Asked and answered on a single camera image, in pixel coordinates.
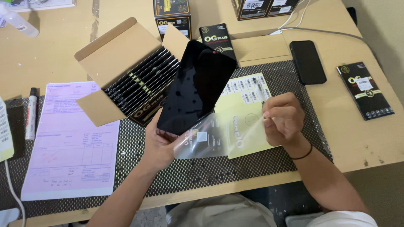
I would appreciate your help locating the open brown cardboard box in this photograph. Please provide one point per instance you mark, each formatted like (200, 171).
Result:
(113, 56)

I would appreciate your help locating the black screen packet gold print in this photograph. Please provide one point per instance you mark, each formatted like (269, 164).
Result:
(217, 39)

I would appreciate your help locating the black wrist band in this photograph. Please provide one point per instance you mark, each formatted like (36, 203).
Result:
(302, 155)

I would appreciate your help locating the white paper sheets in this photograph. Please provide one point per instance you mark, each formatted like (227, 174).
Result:
(44, 4)

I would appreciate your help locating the white plastic object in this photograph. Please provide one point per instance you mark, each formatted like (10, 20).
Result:
(8, 217)

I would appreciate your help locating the person's right hand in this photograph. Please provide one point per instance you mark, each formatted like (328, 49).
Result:
(287, 123)

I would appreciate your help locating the flat brown cardboard piece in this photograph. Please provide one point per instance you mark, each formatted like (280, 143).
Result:
(262, 49)

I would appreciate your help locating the tall black and yellow carton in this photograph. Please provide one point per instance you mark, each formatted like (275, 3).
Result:
(172, 15)

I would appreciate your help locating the white marker pen black cap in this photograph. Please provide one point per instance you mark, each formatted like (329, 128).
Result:
(31, 113)

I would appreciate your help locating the person's white shirt sleeve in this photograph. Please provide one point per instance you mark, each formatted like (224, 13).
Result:
(344, 220)

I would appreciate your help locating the clear ballpoint pen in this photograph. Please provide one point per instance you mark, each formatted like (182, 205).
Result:
(258, 90)

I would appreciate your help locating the clear plastic spray bottle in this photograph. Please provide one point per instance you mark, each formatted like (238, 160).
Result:
(20, 22)

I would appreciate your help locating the black carton printed white label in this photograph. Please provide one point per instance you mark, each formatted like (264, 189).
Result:
(282, 7)

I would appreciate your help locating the black smartphone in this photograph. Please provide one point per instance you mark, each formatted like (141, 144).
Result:
(307, 62)

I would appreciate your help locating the black carton handwritten white label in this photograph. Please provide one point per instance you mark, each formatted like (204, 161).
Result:
(252, 8)

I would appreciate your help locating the black phone screen panel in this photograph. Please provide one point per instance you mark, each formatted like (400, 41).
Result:
(195, 88)

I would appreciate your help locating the black mesh mat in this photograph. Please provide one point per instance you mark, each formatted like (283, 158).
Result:
(195, 173)

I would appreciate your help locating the dark chair part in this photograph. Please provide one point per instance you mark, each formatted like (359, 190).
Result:
(352, 15)

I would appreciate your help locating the row of black screen packets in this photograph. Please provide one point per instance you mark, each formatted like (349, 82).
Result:
(142, 83)

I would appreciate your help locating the pink invoice paper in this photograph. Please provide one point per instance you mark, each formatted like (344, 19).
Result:
(69, 142)

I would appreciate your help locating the person's white shorts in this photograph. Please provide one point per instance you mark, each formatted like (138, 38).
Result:
(221, 211)

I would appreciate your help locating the yellow barcode sticker sheet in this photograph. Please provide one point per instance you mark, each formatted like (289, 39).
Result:
(4, 132)
(240, 94)

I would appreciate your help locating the black screen packet white label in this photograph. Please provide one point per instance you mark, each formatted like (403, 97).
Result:
(364, 91)

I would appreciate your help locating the person's left hand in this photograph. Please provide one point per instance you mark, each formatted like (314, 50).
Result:
(157, 148)

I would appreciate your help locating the clear plastic sleeve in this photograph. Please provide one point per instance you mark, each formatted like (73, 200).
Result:
(217, 138)

